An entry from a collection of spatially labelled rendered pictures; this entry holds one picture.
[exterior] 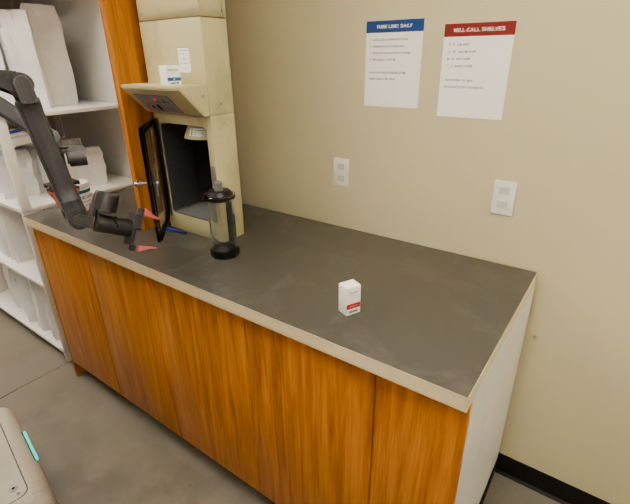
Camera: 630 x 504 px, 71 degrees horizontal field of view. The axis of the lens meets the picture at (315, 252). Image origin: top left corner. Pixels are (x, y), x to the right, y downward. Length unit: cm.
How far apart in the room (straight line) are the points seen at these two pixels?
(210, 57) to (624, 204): 134
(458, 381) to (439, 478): 30
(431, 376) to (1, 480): 152
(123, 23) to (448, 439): 168
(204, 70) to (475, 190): 99
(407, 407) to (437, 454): 13
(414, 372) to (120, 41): 148
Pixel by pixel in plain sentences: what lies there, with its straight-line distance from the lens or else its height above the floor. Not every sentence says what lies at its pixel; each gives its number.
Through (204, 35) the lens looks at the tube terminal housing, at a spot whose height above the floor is 166.
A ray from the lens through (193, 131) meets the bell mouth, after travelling 173.
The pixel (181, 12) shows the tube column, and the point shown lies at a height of 173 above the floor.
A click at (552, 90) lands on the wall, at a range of 151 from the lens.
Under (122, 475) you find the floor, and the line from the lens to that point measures 221.
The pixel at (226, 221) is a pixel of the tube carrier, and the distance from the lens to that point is 153.
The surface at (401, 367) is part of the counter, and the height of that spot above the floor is 94.
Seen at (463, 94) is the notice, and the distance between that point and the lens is 156.
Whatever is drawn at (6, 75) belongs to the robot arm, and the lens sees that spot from 144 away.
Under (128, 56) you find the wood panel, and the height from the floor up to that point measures 160.
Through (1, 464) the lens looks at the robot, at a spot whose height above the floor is 28.
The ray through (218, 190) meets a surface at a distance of 153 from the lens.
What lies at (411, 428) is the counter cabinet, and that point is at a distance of 118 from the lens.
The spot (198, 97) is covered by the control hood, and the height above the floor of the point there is 147.
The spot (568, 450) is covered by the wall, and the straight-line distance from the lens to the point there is 200.
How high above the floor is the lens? 160
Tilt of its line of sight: 24 degrees down
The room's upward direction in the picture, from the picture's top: 1 degrees counter-clockwise
